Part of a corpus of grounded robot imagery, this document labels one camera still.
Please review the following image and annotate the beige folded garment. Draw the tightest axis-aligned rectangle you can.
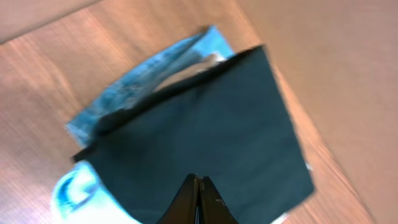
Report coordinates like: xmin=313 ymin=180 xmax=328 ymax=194
xmin=154 ymin=52 xmax=226 ymax=92

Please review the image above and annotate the black t-shirt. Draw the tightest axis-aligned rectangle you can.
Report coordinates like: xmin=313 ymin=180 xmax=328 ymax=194
xmin=74 ymin=46 xmax=314 ymax=223

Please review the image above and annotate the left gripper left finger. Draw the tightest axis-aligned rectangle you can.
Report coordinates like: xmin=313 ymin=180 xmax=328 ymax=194
xmin=157 ymin=174 xmax=199 ymax=224

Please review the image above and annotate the light blue folded printed shirt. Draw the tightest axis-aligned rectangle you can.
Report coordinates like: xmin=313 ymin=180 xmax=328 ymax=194
xmin=51 ymin=26 xmax=234 ymax=223

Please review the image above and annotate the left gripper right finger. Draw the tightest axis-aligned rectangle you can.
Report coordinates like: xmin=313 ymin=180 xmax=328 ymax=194
xmin=198 ymin=177 xmax=238 ymax=224

